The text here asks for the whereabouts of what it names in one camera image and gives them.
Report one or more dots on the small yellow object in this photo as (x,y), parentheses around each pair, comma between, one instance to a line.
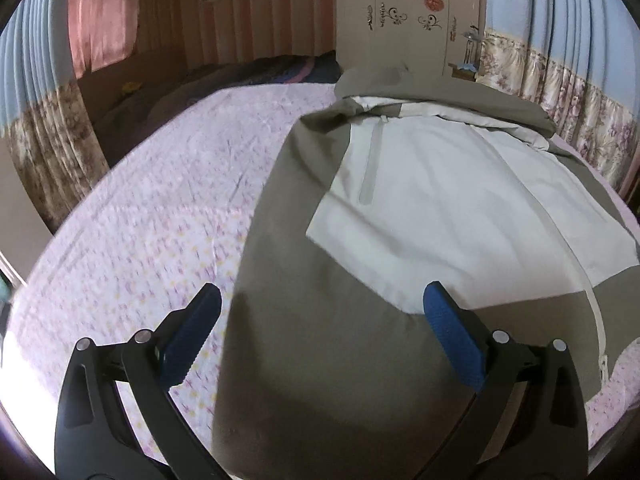
(131,88)

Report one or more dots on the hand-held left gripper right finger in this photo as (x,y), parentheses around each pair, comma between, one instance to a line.
(455,340)

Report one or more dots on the wooden side stand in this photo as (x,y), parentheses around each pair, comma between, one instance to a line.
(467,60)

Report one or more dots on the brown bed headboard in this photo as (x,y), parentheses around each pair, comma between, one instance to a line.
(150,67)

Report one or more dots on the white wardrobe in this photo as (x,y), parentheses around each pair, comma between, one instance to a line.
(400,45)

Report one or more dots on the blue floral curtain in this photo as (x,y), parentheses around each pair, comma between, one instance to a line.
(45,110)
(565,35)

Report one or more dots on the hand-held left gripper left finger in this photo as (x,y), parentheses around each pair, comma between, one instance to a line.
(192,332)

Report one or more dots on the pink floral bed sheet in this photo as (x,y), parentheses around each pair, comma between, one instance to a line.
(150,235)

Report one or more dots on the pink window curtain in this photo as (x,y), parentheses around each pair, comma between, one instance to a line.
(100,15)

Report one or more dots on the olive and white jacket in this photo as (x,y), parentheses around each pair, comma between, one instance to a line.
(425,210)

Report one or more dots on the pink flower sticker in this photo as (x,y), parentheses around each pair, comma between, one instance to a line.
(433,2)

